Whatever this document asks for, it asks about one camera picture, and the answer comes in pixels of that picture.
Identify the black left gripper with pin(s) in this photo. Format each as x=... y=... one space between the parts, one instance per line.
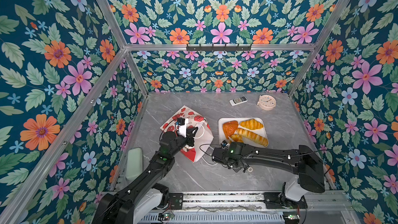
x=190 y=135

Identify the yellow ring fake bread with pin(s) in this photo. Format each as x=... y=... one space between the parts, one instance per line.
x=236 y=138

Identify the orange-brown fake pastry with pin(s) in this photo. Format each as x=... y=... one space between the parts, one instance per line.
x=229 y=128

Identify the long twisted fake bread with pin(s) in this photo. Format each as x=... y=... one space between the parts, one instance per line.
x=253 y=137

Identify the white and red paper bag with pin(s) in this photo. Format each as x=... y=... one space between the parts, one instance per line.
x=203 y=137

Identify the yellow fake croissant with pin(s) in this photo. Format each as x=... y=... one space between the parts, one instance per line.
x=251 y=124

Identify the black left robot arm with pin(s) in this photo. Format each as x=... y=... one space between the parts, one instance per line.
x=136 y=200

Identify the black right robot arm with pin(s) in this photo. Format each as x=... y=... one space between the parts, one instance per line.
x=304 y=163

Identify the white remote control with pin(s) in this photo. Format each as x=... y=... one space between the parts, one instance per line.
x=238 y=101

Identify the pink round alarm clock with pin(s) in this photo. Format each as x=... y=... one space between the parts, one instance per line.
x=266 y=102

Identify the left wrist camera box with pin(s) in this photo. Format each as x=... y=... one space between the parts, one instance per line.
x=181 y=127

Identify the black wall hook bar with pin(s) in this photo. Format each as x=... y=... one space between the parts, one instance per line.
x=221 y=47

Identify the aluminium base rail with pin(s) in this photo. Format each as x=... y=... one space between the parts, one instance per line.
x=256 y=201

